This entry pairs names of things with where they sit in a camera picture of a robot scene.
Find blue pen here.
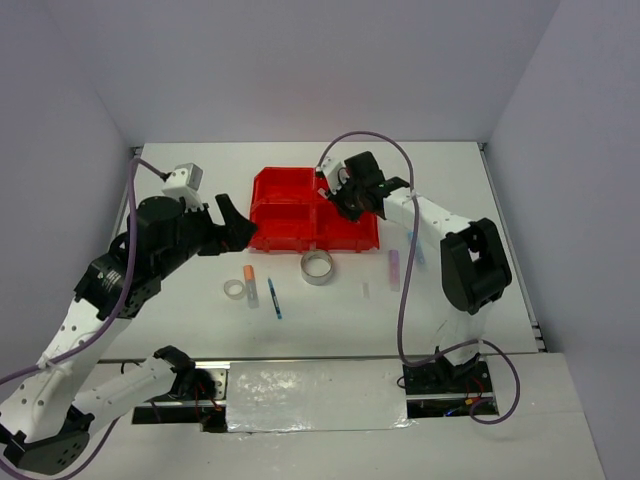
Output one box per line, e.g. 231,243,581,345
267,277,283,320

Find blue highlighter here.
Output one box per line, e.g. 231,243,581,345
407,231,427,271

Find large grey tape roll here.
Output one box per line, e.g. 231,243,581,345
300,250,335,286

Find red four-compartment bin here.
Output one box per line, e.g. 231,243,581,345
250,167,380,253

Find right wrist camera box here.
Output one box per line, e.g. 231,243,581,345
315,156,349,199

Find orange cap highlighter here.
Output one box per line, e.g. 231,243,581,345
243,265,259,309

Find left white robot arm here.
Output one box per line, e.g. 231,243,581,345
1,194,258,476

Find pink highlighter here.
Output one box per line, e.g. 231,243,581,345
388,249,400,292

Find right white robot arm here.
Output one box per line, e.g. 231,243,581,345
316,151,512,391

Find small clear tape roll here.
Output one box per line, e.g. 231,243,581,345
223,279,246,301

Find silver foil cover plate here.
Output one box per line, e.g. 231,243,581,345
226,359,412,433

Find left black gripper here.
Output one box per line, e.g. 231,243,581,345
155,193,258,279

